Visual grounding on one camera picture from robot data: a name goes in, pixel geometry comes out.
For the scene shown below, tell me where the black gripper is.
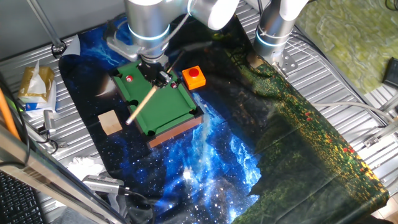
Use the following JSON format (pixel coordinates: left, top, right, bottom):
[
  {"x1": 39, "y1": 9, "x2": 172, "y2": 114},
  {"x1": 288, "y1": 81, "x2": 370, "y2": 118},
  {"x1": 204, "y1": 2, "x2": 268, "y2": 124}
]
[{"x1": 136, "y1": 60, "x2": 172, "y2": 90}]

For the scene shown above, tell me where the wooden pool cue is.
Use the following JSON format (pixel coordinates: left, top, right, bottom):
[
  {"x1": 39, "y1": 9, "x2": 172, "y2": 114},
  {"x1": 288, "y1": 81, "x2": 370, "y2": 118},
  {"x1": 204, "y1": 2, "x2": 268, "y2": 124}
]
[{"x1": 125, "y1": 49, "x2": 187, "y2": 126}]

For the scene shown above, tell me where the mini green pool table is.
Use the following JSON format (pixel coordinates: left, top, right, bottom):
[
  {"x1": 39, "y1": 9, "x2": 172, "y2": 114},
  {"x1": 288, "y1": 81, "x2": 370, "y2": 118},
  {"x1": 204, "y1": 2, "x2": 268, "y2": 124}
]
[{"x1": 109, "y1": 60, "x2": 205, "y2": 149}]

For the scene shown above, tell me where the orange box red button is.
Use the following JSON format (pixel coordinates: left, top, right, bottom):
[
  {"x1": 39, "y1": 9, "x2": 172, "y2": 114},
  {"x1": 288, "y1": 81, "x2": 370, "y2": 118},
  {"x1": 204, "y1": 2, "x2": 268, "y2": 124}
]
[{"x1": 182, "y1": 65, "x2": 207, "y2": 91}]

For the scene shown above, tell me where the wooden cube block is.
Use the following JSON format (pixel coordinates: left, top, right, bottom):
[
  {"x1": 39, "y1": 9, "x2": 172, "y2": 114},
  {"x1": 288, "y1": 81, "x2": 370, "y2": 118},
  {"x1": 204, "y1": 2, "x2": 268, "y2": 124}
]
[{"x1": 97, "y1": 110, "x2": 123, "y2": 136}]

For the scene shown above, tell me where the galaxy print cloth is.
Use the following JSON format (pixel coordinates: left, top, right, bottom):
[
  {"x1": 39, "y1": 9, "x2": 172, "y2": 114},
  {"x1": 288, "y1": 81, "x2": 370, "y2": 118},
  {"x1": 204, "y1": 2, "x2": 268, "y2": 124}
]
[{"x1": 58, "y1": 15, "x2": 262, "y2": 224}]

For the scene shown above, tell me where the crumpled white tissue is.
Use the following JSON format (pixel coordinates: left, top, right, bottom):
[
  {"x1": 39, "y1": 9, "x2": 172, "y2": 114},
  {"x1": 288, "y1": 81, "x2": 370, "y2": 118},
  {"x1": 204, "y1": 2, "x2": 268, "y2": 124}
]
[{"x1": 67, "y1": 156, "x2": 106, "y2": 181}]

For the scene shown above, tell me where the white blue tissue pack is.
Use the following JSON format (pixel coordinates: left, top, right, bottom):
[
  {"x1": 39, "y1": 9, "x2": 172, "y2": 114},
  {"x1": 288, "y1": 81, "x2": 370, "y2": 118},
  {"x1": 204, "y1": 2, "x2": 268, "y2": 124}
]
[{"x1": 24, "y1": 80, "x2": 57, "y2": 118}]

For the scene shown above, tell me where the orange pole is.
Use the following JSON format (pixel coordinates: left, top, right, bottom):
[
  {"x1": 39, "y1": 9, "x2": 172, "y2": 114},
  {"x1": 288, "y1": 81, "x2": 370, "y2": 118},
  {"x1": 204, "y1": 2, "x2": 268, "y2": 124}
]
[{"x1": 0, "y1": 88, "x2": 21, "y2": 141}]

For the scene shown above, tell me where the forest print cloth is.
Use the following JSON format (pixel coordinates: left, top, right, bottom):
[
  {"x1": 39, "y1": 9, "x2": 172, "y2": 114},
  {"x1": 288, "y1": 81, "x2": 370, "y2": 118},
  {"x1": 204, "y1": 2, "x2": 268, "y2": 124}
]
[{"x1": 186, "y1": 6, "x2": 390, "y2": 224}]

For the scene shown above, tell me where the black keyboard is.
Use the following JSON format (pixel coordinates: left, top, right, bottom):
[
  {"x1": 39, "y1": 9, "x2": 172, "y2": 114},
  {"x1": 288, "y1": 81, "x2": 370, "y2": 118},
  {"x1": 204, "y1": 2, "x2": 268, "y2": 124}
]
[{"x1": 0, "y1": 170, "x2": 44, "y2": 224}]

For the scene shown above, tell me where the green textured mat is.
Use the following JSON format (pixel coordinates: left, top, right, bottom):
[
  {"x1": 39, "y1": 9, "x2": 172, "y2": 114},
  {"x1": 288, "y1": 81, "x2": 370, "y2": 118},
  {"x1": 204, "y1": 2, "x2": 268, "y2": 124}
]
[{"x1": 295, "y1": 0, "x2": 398, "y2": 94}]

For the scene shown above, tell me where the black flat device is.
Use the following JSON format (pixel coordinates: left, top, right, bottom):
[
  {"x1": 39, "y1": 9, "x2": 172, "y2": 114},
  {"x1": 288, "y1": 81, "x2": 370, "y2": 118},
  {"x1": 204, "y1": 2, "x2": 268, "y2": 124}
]
[{"x1": 381, "y1": 57, "x2": 398, "y2": 88}]

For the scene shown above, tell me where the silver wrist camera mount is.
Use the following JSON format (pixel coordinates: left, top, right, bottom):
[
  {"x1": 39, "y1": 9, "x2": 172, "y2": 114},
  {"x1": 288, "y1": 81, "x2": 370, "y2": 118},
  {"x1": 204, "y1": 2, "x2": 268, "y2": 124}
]
[{"x1": 104, "y1": 20, "x2": 141, "y2": 62}]

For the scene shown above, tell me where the small camera on stand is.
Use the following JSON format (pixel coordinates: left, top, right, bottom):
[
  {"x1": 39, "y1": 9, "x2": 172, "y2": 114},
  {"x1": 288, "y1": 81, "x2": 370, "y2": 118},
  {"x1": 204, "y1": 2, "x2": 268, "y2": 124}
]
[{"x1": 37, "y1": 109, "x2": 57, "y2": 136}]

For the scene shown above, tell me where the silver ribbed camera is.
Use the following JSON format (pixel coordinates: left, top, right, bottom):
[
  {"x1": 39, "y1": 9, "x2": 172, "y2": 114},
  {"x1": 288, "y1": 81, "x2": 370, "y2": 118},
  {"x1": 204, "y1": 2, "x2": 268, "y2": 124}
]
[{"x1": 81, "y1": 174, "x2": 131, "y2": 196}]

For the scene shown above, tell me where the metal camera pole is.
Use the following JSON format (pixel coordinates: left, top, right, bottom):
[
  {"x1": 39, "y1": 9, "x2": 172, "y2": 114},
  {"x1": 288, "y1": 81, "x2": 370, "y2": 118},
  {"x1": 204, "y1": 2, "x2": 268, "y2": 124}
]
[{"x1": 26, "y1": 0, "x2": 68, "y2": 59}]

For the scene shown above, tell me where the metal frame bar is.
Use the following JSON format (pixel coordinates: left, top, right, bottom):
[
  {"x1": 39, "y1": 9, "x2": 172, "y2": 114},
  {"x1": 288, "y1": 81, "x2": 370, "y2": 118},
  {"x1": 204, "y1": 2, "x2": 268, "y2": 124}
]
[{"x1": 0, "y1": 124, "x2": 125, "y2": 224}]

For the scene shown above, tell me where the base cable bundle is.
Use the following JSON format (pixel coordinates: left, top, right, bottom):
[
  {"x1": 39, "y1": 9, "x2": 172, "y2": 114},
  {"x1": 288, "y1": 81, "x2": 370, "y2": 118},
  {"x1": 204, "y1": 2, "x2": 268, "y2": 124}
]
[{"x1": 287, "y1": 30, "x2": 386, "y2": 125}]

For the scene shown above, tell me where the white hose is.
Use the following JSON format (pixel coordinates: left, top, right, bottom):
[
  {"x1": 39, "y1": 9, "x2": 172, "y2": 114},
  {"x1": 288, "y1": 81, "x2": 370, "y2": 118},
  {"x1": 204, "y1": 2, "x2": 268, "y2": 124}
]
[{"x1": 310, "y1": 101, "x2": 396, "y2": 125}]

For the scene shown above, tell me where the aluminium corner bracket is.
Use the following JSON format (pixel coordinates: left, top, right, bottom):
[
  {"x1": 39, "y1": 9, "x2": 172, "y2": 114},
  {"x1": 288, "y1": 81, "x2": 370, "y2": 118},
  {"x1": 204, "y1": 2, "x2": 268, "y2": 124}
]
[{"x1": 363, "y1": 118, "x2": 398, "y2": 149}]

